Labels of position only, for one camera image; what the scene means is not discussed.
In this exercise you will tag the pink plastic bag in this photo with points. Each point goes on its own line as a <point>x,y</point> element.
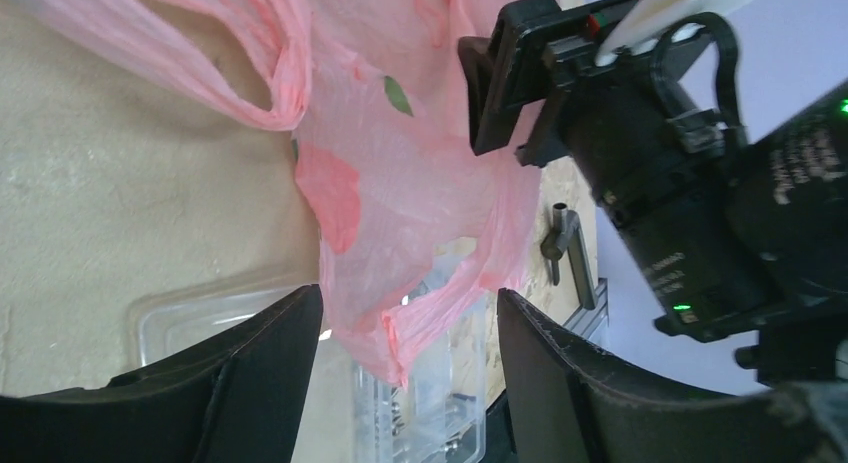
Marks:
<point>154,145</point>

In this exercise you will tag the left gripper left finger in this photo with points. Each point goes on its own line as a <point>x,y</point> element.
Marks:
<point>172,394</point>

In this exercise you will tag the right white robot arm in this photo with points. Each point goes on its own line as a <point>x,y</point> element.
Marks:
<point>731,235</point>

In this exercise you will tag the aluminium frame rail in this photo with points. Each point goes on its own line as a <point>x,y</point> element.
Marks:
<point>592,325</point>

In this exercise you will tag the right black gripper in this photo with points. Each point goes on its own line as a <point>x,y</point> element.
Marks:
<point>597,106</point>

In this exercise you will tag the black T-handle tool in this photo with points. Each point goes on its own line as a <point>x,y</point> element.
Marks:
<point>565,238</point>

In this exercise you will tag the clear plastic screw box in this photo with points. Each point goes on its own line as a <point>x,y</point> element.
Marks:
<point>349,414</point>

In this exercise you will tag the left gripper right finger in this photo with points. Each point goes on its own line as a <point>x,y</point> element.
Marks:
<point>572,401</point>

